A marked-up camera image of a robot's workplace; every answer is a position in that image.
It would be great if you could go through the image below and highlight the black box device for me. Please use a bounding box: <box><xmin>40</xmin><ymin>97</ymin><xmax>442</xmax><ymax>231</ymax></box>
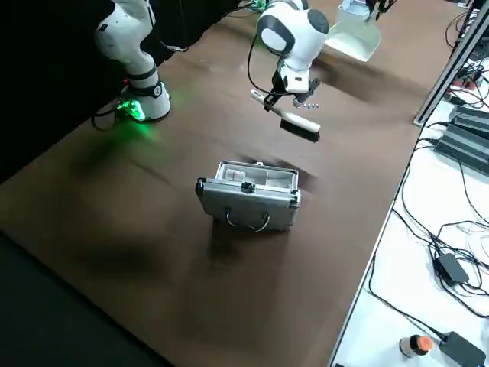
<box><xmin>434</xmin><ymin>124</ymin><xmax>489</xmax><ymax>177</ymax></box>
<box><xmin>449</xmin><ymin>106</ymin><xmax>489</xmax><ymax>135</ymax></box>

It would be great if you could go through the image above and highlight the white plastic trash can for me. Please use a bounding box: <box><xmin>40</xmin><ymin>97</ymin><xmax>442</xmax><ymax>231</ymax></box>
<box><xmin>335</xmin><ymin>0</ymin><xmax>372</xmax><ymax>21</ymax></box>

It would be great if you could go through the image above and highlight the pale green plastic dustpan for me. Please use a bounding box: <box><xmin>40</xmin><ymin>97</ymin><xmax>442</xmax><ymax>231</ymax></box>
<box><xmin>323</xmin><ymin>10</ymin><xmax>384</xmax><ymax>63</ymax></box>

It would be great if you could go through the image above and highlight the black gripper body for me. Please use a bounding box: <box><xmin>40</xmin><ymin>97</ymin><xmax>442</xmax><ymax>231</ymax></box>
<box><xmin>271</xmin><ymin>60</ymin><xmax>307</xmax><ymax>98</ymax></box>

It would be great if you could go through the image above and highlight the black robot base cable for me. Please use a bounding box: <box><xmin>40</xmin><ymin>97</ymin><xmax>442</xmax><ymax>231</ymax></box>
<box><xmin>90</xmin><ymin>99</ymin><xmax>129</xmax><ymax>132</ymax></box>

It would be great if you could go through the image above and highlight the aluminium frame post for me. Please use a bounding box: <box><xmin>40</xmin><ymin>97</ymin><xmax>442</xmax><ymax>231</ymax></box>
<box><xmin>411</xmin><ymin>9</ymin><xmax>489</xmax><ymax>126</ymax></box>

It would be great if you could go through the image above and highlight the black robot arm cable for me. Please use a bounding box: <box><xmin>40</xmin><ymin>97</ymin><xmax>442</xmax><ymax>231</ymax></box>
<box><xmin>246</xmin><ymin>36</ymin><xmax>286</xmax><ymax>97</ymax></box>

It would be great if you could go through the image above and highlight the black power adapter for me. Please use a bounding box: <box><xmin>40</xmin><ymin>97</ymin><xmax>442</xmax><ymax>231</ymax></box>
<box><xmin>438</xmin><ymin>330</ymin><xmax>487</xmax><ymax>367</ymax></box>
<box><xmin>432</xmin><ymin>251</ymin><xmax>471</xmax><ymax>287</ymax></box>

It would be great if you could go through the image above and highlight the aluminium carrying case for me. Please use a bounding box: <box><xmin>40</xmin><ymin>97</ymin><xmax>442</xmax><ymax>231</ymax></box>
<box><xmin>195</xmin><ymin>159</ymin><xmax>303</xmax><ymax>234</ymax></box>

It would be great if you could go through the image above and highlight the braided grey cable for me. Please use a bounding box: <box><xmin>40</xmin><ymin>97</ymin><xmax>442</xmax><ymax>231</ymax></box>
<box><xmin>159</xmin><ymin>40</ymin><xmax>190</xmax><ymax>54</ymax></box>

